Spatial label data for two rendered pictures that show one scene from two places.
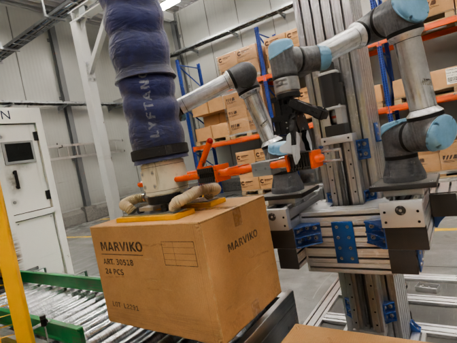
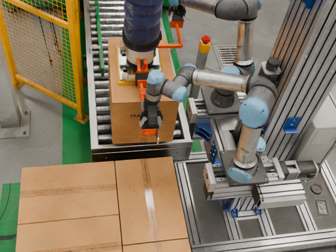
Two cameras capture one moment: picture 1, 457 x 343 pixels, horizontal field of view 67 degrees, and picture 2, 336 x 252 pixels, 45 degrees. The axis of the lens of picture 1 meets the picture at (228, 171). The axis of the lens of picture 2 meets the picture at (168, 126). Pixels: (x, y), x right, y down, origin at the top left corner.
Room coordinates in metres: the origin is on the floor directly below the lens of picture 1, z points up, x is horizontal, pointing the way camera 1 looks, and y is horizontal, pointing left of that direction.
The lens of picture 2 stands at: (0.06, -1.13, 2.82)
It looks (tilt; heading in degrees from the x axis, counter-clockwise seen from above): 50 degrees down; 39
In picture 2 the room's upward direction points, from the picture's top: 9 degrees clockwise
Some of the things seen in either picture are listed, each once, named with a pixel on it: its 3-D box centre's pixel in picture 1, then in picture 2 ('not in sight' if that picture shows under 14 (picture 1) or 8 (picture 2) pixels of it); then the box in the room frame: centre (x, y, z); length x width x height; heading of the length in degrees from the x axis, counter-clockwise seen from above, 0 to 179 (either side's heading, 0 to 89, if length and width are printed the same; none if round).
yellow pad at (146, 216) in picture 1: (152, 211); (124, 63); (1.30, 0.31, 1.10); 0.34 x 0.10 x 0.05; 53
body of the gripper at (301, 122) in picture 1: (288, 114); (152, 104); (1.04, -0.21, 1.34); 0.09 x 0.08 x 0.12; 53
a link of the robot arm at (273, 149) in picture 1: (281, 155); (228, 79); (1.62, -0.26, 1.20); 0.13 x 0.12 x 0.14; 0
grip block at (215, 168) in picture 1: (213, 173); (143, 79); (1.23, 0.05, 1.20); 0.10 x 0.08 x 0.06; 143
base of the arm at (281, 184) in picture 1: (285, 180); (223, 93); (1.61, -0.26, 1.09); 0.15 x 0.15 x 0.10
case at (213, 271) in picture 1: (185, 259); (140, 89); (1.38, 0.24, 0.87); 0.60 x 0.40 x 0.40; 54
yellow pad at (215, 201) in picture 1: (186, 201); (154, 63); (1.46, 0.19, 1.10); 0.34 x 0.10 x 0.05; 53
